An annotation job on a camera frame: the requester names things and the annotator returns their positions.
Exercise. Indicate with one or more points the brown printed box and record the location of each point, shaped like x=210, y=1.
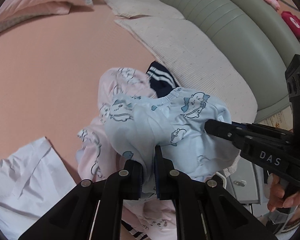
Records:
x=277, y=120

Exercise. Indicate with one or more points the pink folded quilt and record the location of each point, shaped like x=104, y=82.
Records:
x=27, y=2

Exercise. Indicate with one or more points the person's right hand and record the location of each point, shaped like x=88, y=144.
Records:
x=277, y=200

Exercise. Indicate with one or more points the grey nightstand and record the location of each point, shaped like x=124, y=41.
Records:
x=247, y=185

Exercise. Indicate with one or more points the pink bed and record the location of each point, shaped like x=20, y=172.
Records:
x=52, y=67

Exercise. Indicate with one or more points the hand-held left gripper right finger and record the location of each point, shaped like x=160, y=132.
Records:
x=158, y=180

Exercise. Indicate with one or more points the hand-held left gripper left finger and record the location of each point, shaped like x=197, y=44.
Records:
x=136, y=177

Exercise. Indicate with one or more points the magenta bear plush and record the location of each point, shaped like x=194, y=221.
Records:
x=293, y=23

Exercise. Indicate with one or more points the grey padded headboard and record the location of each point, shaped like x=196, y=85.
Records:
x=227, y=12

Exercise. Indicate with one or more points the white garment with ties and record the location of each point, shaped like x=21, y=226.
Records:
x=27, y=205

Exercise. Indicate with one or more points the pink printed pajamas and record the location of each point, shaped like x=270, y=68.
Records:
x=110, y=85

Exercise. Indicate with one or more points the light blue printed pajama pants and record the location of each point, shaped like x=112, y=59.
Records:
x=165, y=120

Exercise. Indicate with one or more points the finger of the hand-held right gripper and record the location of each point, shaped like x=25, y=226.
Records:
x=222, y=131
x=270, y=133

